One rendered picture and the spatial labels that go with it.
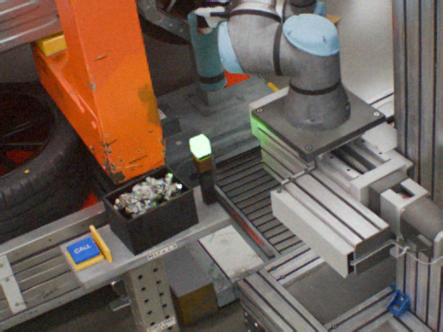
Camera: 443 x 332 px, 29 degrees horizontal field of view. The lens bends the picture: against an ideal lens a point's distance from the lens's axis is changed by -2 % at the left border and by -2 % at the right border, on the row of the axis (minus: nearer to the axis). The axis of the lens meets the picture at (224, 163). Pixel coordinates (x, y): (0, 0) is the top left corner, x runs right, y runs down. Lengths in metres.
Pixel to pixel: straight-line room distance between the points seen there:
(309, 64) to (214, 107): 1.28
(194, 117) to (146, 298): 0.92
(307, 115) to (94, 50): 0.56
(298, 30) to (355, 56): 1.94
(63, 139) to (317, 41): 1.04
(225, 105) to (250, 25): 1.24
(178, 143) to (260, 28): 0.85
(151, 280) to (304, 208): 0.63
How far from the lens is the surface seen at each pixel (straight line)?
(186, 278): 2.63
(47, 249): 2.54
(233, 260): 2.74
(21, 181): 2.53
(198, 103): 3.16
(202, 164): 2.27
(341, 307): 2.39
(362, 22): 4.06
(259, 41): 1.90
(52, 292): 2.63
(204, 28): 2.53
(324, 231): 1.84
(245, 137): 3.10
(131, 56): 2.21
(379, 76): 3.66
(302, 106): 1.94
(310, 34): 1.87
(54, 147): 2.62
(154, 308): 2.44
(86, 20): 2.13
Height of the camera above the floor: 1.96
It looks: 37 degrees down
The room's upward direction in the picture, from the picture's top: 9 degrees counter-clockwise
